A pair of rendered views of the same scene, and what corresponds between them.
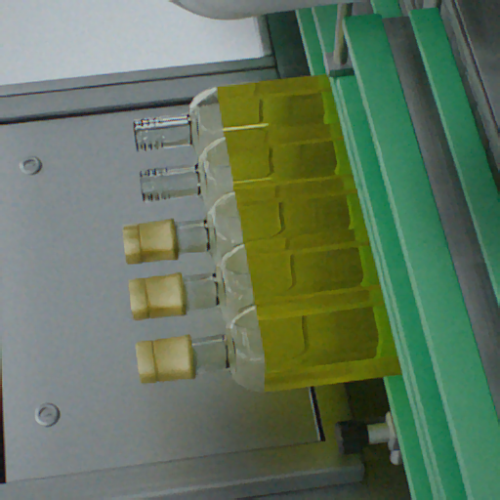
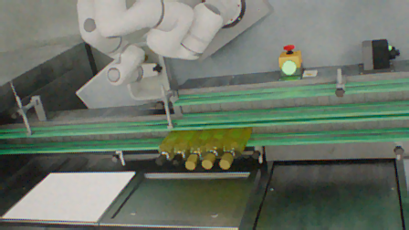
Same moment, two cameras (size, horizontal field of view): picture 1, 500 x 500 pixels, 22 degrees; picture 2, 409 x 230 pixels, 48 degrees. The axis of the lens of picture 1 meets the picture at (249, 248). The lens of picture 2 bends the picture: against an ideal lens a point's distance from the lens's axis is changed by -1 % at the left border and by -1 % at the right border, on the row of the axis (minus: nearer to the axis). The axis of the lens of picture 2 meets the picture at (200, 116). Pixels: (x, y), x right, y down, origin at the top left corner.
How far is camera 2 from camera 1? 1.21 m
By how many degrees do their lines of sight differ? 55
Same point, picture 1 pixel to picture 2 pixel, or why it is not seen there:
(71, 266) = (172, 207)
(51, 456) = (227, 214)
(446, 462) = (278, 116)
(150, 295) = (209, 157)
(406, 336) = (247, 118)
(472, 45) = (195, 88)
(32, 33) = (88, 208)
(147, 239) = (193, 158)
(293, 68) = not seen: hidden behind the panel
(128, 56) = (113, 193)
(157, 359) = (227, 157)
